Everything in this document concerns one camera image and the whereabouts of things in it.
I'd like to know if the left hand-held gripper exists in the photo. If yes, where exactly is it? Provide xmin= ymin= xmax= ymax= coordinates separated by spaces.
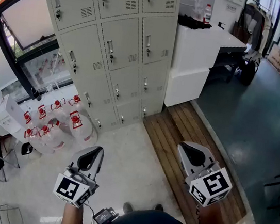
xmin=51 ymin=140 xmax=106 ymax=211

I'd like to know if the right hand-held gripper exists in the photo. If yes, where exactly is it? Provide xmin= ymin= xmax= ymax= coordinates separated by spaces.
xmin=169 ymin=140 xmax=238 ymax=211

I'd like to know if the grey metal locker cabinet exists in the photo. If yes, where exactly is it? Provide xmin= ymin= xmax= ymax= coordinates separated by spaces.
xmin=21 ymin=0 xmax=181 ymax=141

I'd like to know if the white metal locker door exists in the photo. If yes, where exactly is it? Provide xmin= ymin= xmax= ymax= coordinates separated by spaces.
xmin=136 ymin=11 xmax=177 ymax=68

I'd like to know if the person's left forearm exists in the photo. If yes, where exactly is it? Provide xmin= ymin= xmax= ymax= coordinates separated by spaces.
xmin=59 ymin=200 xmax=88 ymax=224

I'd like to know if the group of clear water jugs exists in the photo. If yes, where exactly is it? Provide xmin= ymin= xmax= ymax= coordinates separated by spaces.
xmin=18 ymin=87 xmax=104 ymax=162

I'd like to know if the wooden slat platform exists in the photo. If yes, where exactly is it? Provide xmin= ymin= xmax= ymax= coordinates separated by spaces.
xmin=127 ymin=95 xmax=262 ymax=224

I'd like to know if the person's right shoe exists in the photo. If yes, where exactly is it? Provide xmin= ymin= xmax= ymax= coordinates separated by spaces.
xmin=153 ymin=203 xmax=166 ymax=214

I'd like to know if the person's shoe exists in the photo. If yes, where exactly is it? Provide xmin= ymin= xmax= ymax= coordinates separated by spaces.
xmin=122 ymin=201 xmax=136 ymax=216
xmin=153 ymin=203 xmax=166 ymax=214

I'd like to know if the person's left shoe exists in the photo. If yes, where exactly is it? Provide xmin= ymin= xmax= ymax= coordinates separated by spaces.
xmin=122 ymin=201 xmax=136 ymax=216

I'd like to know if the small black box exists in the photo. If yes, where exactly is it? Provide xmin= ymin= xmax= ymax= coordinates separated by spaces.
xmin=20 ymin=141 xmax=35 ymax=157

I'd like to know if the white carton box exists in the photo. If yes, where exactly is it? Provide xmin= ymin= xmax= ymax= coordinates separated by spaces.
xmin=0 ymin=93 xmax=32 ymax=142

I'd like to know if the black backpack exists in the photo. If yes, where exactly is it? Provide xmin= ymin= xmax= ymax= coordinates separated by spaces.
xmin=237 ymin=58 xmax=259 ymax=87

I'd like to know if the white counter unit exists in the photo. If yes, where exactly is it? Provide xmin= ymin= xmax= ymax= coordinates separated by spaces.
xmin=163 ymin=19 xmax=250 ymax=117

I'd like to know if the brown cardboard box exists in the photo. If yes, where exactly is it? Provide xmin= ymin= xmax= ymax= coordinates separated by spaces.
xmin=265 ymin=44 xmax=280 ymax=74

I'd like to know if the black cloth bundle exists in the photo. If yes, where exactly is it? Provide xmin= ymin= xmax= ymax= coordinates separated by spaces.
xmin=177 ymin=14 xmax=213 ymax=33

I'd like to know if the clear bottle with red label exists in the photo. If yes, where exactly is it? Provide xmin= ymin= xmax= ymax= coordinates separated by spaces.
xmin=202 ymin=3 xmax=214 ymax=25

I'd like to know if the clothes rack with coats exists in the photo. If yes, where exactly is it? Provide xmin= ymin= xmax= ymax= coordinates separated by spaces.
xmin=229 ymin=0 xmax=280 ymax=59

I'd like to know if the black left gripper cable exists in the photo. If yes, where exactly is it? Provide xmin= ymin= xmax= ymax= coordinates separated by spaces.
xmin=80 ymin=202 xmax=105 ymax=224

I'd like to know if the black waist recorder with screen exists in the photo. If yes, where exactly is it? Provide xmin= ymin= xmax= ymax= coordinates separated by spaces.
xmin=91 ymin=205 xmax=121 ymax=224

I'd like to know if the white wire rack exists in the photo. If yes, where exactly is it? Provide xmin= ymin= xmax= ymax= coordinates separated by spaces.
xmin=0 ymin=202 xmax=28 ymax=224

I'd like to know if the window with black frame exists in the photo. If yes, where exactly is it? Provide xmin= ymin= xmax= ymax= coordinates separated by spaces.
xmin=0 ymin=0 xmax=86 ymax=112

